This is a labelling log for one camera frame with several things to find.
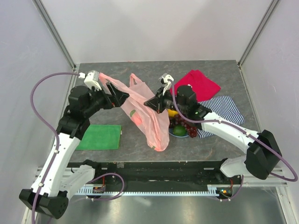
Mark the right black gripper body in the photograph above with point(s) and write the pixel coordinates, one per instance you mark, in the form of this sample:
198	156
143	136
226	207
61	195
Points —
167	102

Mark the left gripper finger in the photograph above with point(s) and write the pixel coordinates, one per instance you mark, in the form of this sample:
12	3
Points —
111	88
118	98

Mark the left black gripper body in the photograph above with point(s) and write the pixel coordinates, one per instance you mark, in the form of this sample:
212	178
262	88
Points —
99	100

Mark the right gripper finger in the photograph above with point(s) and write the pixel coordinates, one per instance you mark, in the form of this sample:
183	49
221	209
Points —
160	92
153	103

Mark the pink plastic bag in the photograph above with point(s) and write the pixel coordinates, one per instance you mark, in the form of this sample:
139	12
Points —
154	126

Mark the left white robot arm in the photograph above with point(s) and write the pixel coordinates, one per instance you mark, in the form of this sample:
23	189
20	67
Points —
50	194

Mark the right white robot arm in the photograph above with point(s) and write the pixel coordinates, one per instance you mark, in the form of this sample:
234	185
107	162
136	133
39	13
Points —
261	149

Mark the yellow lemon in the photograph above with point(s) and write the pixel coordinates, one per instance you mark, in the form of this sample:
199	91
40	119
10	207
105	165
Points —
172	113

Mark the light blue plate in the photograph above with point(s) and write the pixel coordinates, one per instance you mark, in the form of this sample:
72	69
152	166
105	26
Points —
170	132

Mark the green lime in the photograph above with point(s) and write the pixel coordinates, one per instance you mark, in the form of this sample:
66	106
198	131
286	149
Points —
179	131

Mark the green towel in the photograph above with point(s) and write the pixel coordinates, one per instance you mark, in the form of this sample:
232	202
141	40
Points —
100	137

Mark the purple grape bunch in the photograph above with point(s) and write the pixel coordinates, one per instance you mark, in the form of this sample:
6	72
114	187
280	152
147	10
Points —
178	120

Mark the red folded t-shirt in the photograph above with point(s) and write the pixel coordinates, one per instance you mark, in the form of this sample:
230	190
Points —
204	88

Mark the blue white striped cloth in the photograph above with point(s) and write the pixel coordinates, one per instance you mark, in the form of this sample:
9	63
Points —
225	107

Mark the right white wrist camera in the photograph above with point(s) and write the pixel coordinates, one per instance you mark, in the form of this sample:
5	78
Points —
166	80

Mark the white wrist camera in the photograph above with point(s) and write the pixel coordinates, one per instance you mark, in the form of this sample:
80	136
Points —
91	80
166	80

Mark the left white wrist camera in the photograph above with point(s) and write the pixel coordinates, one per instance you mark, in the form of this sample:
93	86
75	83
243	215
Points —
91	80

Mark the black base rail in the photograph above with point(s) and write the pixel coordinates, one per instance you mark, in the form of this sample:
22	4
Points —
198	172

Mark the white slotted cable duct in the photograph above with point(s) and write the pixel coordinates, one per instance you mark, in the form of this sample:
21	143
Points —
92	191

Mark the left aluminium frame post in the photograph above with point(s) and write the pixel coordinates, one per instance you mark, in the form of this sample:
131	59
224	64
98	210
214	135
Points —
54	32

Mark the aluminium frame post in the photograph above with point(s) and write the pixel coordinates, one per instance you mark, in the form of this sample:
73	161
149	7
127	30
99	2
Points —
54	32
258	31

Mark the right aluminium frame post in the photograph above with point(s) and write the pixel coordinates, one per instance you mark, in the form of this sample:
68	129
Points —
258	31

